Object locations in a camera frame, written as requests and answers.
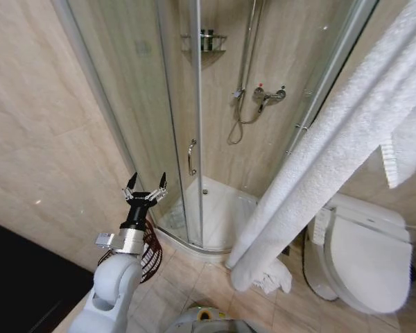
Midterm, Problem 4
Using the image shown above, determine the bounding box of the chrome shower riser rail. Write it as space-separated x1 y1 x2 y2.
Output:
232 0 265 99

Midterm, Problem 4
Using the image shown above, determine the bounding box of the black cabinet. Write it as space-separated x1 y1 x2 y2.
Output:
0 217 95 333

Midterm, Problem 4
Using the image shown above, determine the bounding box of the white toilet with lid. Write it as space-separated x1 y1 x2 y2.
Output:
302 193 416 315

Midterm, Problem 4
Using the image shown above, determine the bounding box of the glass shower enclosure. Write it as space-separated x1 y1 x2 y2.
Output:
51 0 381 256

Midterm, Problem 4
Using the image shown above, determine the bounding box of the white robot front shell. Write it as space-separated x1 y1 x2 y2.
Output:
162 300 265 333

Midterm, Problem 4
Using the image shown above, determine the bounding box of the chrome shower hose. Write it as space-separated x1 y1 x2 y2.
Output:
227 92 261 145

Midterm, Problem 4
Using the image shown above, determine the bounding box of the white shower tray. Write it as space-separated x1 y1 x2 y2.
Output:
155 175 261 264

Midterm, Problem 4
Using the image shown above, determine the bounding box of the large white terry towel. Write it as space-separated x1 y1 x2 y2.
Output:
225 0 416 293

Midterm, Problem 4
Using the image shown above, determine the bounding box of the chrome shower mixer faucet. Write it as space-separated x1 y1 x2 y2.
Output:
252 83 287 114

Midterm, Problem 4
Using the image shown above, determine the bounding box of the chrome wire corner shelf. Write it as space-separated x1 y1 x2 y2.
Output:
180 33 227 64

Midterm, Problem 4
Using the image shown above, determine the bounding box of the dark wire hamper basket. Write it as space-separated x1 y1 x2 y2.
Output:
137 221 164 284

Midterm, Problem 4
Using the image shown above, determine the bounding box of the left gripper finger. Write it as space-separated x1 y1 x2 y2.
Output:
146 171 168 203
121 171 139 203

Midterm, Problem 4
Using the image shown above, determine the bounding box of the white toilet control panel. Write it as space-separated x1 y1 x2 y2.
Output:
313 207 334 244

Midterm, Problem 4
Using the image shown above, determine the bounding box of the chrome shower door handle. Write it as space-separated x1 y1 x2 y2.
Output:
187 138 198 177

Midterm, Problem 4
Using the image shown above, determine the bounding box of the crumpled white floor towel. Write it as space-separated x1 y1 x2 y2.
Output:
252 259 293 294

